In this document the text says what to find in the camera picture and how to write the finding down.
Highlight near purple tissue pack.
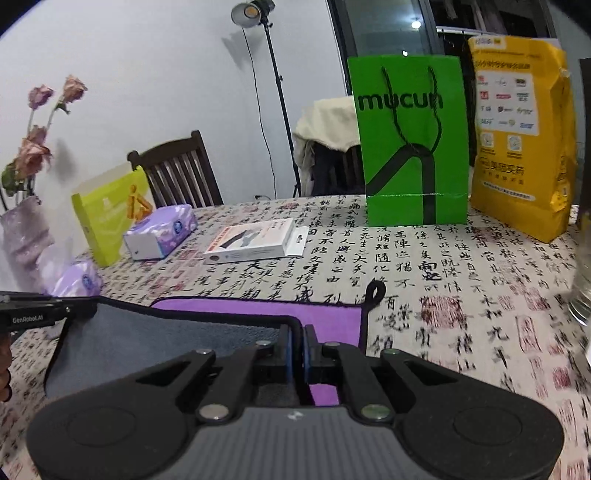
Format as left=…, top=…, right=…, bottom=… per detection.
left=36, top=239, right=103, bottom=298

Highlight dried pink roses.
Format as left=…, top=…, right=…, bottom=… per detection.
left=1, top=75, right=88, bottom=210

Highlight clear drinking glass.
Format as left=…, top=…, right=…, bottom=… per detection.
left=568, top=210, right=591, bottom=326

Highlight person's left hand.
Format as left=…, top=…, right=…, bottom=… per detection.
left=0, top=333, right=12, bottom=403

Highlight green mucun paper bag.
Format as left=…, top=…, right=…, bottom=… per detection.
left=349, top=55, right=469, bottom=227

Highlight yellow printed paper bag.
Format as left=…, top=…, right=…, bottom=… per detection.
left=469, top=35, right=577, bottom=243

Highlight pink speckled ceramic vase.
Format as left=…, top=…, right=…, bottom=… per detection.
left=1, top=196, right=55, bottom=293

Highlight calligraphy print tablecloth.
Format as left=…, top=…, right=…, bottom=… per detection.
left=0, top=193, right=591, bottom=480

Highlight studio light on stand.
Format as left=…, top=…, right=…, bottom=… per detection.
left=230, top=1, right=301, bottom=198

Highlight far purple tissue pack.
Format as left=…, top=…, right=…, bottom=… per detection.
left=123, top=204, right=197, bottom=261

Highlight cream cloth on chair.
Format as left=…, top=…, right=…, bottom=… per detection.
left=293, top=96, right=361, bottom=197

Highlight purple tissue pack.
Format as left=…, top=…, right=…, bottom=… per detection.
left=36, top=239, right=103, bottom=298
left=123, top=204, right=197, bottom=261

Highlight dark wooden chair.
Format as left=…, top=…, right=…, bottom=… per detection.
left=127, top=130, right=223, bottom=208

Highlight dark framed balcony door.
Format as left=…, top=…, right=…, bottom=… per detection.
left=328, top=0, right=556, bottom=91

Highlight lime green carton box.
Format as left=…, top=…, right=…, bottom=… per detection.
left=71, top=163, right=155, bottom=267

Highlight chair with cream cloth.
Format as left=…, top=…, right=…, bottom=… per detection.
left=311, top=142, right=365, bottom=197

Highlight white flat product box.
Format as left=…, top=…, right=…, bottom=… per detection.
left=204, top=218, right=310, bottom=264

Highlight purple and grey towel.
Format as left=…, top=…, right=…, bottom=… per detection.
left=43, top=280, right=386, bottom=406

